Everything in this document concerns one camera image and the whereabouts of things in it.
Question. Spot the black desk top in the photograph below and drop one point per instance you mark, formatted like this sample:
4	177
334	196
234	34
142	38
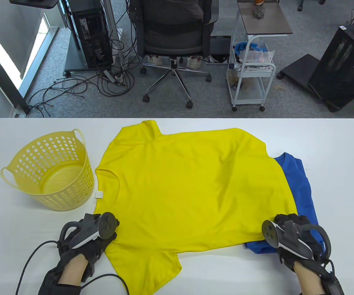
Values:
35	3

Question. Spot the yellow perforated laundry basket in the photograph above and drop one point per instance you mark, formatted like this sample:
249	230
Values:
72	196

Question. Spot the grey computer trolley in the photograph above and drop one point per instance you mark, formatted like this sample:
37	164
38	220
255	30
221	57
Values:
72	61

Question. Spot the black box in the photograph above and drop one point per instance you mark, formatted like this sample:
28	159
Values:
220	44

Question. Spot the grey crumpled glove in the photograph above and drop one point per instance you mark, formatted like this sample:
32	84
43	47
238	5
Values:
259	12

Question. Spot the yellow t-shirt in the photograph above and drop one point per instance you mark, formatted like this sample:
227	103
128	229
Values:
195	184

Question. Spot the brown fuzzy item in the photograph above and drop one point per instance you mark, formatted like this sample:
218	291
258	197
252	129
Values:
234	80

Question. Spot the black mesh computer case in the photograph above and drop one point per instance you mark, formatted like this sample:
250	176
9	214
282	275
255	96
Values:
340	67

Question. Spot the orange object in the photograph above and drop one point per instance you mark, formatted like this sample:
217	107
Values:
259	2

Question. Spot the brown side table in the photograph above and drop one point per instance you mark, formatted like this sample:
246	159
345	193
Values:
272	21

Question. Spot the blue cloth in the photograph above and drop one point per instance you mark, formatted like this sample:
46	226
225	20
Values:
241	46

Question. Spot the clear plastic bags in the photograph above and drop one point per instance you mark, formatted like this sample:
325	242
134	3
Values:
258	57

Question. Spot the person's left hand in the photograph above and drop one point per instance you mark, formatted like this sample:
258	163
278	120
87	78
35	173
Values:
97	245

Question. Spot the black computer tower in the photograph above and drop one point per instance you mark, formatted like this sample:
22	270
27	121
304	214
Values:
90	33

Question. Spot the black and white hand controller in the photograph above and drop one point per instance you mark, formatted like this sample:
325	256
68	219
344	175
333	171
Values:
269	232
107	226

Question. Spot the black rolling platform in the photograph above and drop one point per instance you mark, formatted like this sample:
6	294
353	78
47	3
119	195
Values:
300	69

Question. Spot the grey power strip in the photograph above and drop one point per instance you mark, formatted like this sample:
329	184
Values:
109	76

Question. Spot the silver desk column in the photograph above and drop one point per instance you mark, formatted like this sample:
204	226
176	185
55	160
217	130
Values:
110	18

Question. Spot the person's right hand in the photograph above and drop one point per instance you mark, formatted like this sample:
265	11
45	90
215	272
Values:
300	218

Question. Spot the blue t-shirt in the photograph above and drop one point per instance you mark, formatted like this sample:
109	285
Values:
300	184

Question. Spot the white rolling cart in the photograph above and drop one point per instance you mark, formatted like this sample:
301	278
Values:
247	98

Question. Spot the person's right forearm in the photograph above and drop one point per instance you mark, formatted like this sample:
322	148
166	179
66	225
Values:
309	279

